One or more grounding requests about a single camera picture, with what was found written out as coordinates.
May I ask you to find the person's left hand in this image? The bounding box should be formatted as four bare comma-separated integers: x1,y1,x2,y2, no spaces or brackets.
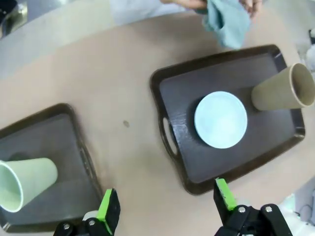
238,0,262,19

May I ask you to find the brown tall cup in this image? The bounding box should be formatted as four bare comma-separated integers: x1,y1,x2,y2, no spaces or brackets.
251,62,315,111

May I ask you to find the teal cloth mat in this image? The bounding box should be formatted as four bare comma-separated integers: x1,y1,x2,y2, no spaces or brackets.
202,0,252,49

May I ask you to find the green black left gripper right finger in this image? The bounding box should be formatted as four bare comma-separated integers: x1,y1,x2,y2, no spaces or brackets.
213,177,282,236

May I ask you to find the person's white jacket torso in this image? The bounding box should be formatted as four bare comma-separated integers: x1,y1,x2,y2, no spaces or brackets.
112,0,188,25

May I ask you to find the person's right hand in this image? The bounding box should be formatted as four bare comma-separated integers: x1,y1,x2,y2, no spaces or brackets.
159,0,208,10

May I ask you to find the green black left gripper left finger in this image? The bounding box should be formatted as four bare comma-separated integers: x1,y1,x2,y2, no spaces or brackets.
54,188,122,236

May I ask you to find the dark brown tray with handles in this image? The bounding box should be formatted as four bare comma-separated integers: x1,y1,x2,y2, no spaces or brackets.
149,44,306,196
0,102,104,234

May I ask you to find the light green tall cup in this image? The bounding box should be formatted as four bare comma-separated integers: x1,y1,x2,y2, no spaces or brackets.
0,157,59,213

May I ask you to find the light blue bowl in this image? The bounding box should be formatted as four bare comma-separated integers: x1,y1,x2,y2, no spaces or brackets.
194,90,248,149

